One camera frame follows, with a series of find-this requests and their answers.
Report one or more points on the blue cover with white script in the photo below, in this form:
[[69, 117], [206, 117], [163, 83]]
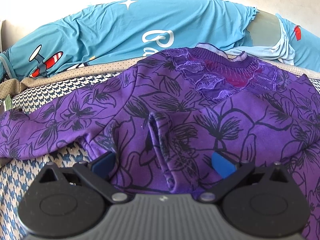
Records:
[[112, 27]]

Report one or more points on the houndstooth sofa cover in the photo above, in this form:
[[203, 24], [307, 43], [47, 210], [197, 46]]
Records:
[[15, 180]]

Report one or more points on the green brown striped folded garment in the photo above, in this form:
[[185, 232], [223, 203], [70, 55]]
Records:
[[8, 103]]

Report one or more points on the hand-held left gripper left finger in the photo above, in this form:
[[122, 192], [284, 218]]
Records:
[[103, 165]]

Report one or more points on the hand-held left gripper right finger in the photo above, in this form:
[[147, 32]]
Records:
[[222, 166]]

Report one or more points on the teal cover with yellow triangles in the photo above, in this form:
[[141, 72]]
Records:
[[5, 67]]

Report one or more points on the grey sofa back cushion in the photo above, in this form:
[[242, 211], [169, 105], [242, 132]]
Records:
[[265, 30]]

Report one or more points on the purple floral shirt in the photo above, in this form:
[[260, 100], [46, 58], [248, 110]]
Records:
[[175, 110]]

